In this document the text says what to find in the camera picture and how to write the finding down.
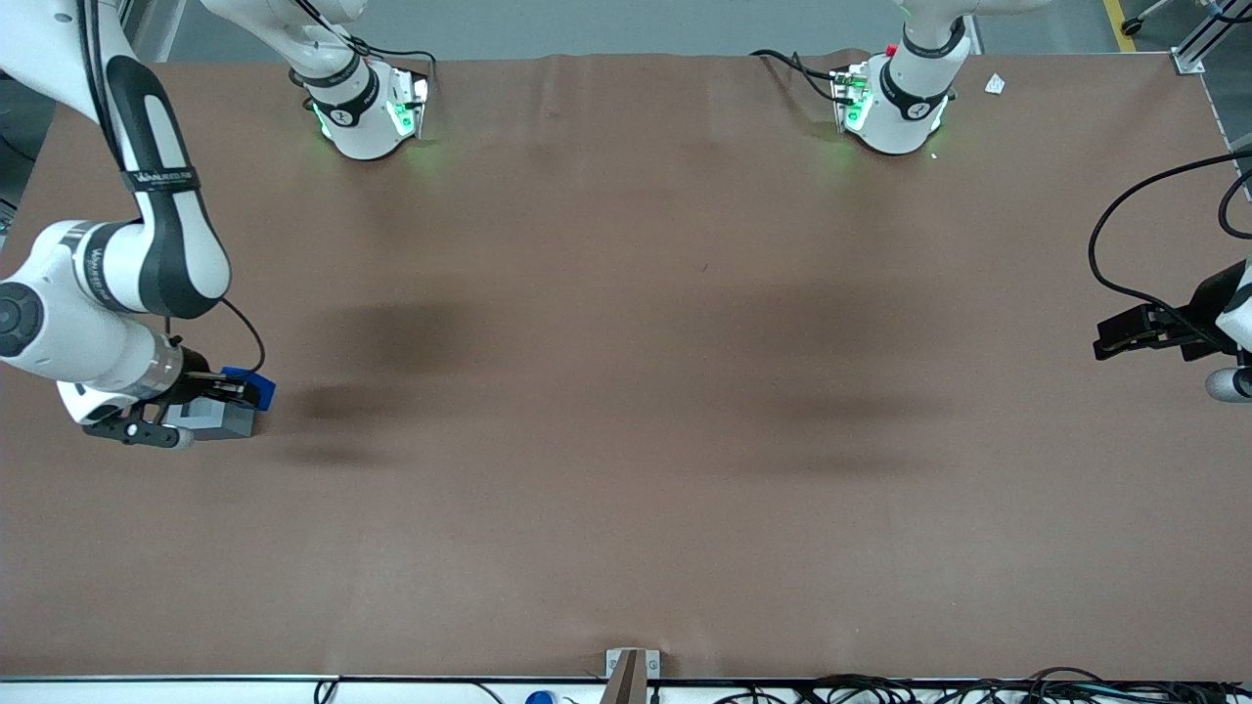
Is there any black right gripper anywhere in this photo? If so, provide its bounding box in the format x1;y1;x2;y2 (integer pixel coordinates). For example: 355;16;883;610
172;344;264;409

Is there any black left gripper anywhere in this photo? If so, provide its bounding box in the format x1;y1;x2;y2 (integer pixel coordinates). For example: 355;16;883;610
1093;260;1249;362

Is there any blue plastic part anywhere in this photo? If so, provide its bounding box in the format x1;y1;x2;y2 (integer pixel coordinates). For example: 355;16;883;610
221;367;278;413

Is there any gray base block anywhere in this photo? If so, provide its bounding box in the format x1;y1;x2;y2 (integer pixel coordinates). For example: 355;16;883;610
161;397;258;440

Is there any brown table mat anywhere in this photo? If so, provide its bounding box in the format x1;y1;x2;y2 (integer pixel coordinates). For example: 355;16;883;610
0;49;1252;682

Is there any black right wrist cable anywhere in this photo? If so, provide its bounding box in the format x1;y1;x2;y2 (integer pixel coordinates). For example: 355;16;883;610
219;296;268;374

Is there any long black left gripper cable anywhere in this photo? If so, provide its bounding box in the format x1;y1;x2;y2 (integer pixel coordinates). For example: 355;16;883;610
1087;150;1252;355

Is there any short black cable loop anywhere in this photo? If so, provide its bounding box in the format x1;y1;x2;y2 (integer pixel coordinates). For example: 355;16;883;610
1217;168;1252;242

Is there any aluminum frame profile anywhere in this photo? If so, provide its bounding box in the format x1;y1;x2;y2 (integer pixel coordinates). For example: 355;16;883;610
1170;0;1252;75

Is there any black right arm base cable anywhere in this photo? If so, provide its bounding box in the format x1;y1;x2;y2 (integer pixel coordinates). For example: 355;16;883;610
290;0;438;91

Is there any black arm base cable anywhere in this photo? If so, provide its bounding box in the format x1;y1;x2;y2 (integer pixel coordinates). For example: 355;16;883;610
749;48;854;107
290;0;438;91

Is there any black cable tangle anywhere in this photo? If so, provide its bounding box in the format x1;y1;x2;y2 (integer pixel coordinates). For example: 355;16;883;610
712;668;1252;704

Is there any black left arm base cable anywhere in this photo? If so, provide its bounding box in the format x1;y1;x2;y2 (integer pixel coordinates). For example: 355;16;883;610
749;48;854;107

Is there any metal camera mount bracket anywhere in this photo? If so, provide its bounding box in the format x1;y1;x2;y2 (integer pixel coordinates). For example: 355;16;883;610
599;647;662;704

